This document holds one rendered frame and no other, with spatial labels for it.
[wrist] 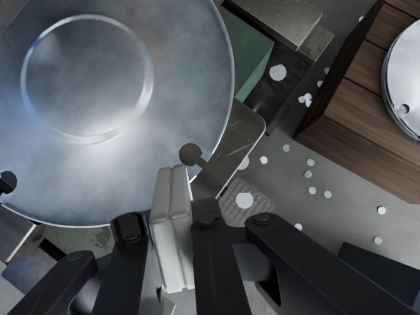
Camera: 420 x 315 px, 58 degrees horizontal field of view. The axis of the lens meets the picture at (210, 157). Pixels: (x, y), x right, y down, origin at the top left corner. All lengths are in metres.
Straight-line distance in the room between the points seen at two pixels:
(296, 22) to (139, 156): 0.30
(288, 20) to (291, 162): 0.67
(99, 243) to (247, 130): 0.26
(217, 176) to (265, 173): 0.79
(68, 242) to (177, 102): 0.26
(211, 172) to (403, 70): 0.60
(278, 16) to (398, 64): 0.39
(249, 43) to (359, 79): 0.39
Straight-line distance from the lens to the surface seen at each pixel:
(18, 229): 0.50
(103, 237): 0.52
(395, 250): 1.26
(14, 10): 0.31
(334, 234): 1.20
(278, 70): 0.53
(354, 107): 0.86
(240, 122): 0.37
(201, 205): 0.16
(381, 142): 0.87
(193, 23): 0.40
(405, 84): 0.88
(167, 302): 0.65
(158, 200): 0.15
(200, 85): 0.38
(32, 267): 0.56
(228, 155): 0.36
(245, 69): 0.53
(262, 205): 0.99
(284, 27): 0.56
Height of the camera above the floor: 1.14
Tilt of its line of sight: 84 degrees down
